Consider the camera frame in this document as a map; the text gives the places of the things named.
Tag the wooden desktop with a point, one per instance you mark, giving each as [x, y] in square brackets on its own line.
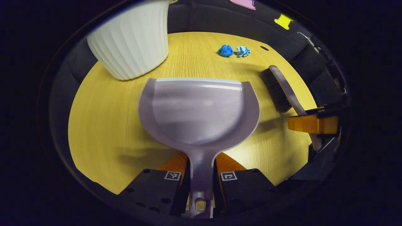
[106, 131]

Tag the small pale purple broom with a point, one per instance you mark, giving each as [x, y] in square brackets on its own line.
[287, 91]

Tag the white ribbed garbage bin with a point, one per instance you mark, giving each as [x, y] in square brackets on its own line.
[132, 40]

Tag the dark blue paper ball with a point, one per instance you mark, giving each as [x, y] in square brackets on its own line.
[226, 51]

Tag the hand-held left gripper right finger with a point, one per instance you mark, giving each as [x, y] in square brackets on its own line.
[241, 188]

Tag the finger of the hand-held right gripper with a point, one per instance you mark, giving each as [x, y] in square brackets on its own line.
[314, 155]
[314, 125]

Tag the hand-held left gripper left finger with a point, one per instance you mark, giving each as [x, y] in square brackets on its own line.
[157, 188]

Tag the pale purple plastic dustpan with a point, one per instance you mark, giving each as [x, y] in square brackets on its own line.
[198, 113]

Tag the light blue paper ball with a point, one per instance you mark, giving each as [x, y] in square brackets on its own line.
[243, 51]

